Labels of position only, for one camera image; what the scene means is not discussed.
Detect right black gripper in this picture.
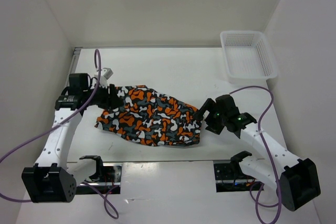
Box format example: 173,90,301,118
192,98,227,135

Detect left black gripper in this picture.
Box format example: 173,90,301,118
83,81,124,110

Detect orange camouflage shorts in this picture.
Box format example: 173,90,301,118
95,85,202,147

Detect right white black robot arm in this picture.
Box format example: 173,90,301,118
194,94,321,211

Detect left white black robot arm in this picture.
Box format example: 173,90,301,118
22,68,122,203

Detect white plastic basket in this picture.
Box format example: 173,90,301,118
220,30,278,84

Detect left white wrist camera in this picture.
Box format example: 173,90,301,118
94,68,113,88

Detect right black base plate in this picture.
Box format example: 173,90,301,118
213,161,260,193

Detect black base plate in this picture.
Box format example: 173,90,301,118
213,161,260,193
76,162,122,195

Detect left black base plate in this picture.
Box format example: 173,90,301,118
76,162,122,195

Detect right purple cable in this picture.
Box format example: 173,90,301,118
228,86,283,223

